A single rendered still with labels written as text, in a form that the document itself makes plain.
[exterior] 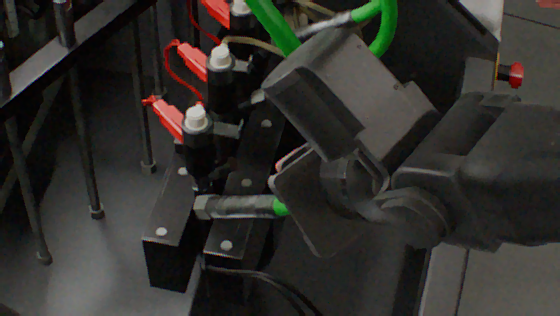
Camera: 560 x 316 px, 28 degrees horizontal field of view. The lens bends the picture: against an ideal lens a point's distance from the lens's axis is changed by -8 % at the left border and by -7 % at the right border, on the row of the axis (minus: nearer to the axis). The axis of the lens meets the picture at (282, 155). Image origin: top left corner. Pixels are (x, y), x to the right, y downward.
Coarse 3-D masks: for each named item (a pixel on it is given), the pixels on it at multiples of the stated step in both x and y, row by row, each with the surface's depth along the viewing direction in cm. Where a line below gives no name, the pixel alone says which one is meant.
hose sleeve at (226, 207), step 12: (216, 204) 96; (228, 204) 95; (240, 204) 94; (252, 204) 93; (264, 204) 92; (216, 216) 97; (228, 216) 96; (240, 216) 95; (252, 216) 94; (264, 216) 93; (276, 216) 92
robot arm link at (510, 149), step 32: (480, 96) 64; (512, 96) 62; (448, 128) 63; (480, 128) 63; (512, 128) 59; (544, 128) 58; (416, 160) 63; (448, 160) 61; (480, 160) 59; (512, 160) 57; (544, 160) 56; (448, 192) 61; (480, 192) 59; (512, 192) 57; (544, 192) 56; (480, 224) 61; (512, 224) 59; (544, 224) 57
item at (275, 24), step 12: (252, 0) 77; (264, 0) 77; (264, 12) 78; (276, 12) 78; (264, 24) 78; (276, 24) 78; (276, 36) 78; (288, 36) 78; (0, 48) 104; (288, 48) 78; (276, 204) 91
